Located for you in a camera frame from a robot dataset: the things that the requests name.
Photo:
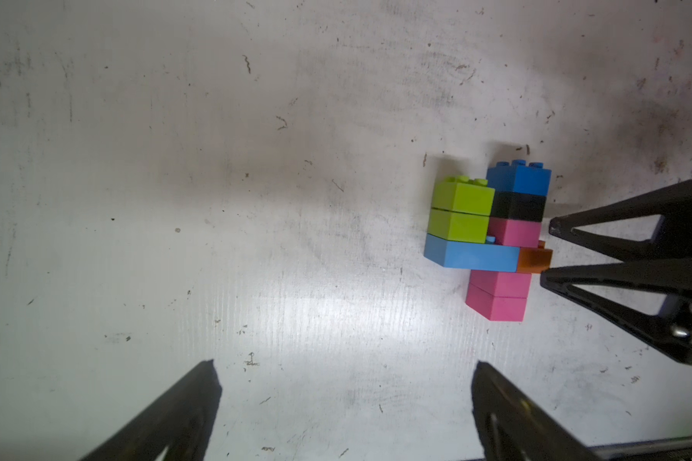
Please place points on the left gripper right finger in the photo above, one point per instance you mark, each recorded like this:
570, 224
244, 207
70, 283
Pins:
512, 427

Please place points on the orange lego brick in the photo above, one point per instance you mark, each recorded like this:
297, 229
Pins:
534, 260

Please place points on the green lego brick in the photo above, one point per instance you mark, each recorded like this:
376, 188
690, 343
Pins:
463, 194
458, 226

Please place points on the pink lego brick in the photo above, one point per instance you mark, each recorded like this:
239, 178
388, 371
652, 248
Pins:
502, 284
495, 308
514, 233

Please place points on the black lego brick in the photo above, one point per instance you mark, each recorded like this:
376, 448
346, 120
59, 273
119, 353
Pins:
518, 206

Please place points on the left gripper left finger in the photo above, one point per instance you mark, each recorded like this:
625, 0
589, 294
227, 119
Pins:
176, 426

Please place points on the dark blue lego brick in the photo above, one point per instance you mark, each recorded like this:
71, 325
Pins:
519, 177

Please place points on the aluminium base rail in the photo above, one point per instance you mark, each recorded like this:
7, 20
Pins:
673, 449

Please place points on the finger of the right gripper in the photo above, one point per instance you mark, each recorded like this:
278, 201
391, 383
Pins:
654, 225
649, 299

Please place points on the light blue long lego brick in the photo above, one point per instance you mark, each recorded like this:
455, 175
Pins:
471, 256

